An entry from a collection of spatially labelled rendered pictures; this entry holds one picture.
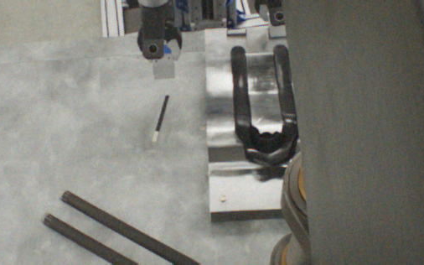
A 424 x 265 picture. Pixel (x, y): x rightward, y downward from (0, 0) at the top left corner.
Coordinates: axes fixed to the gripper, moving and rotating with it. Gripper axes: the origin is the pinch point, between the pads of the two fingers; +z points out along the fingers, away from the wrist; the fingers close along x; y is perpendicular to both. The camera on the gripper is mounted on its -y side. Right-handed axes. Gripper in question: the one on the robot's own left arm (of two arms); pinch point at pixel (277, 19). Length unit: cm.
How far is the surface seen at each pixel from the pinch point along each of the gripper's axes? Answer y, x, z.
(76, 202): -44, 50, -3
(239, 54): -6.7, 10.9, 3.5
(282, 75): -13.5, 0.5, 4.6
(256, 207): -47.7, 9.1, 0.4
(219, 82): -15.1, 16.2, 1.7
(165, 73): -14.0, 28.2, -4.4
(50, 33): 70, 107, 91
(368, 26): -75, -4, -115
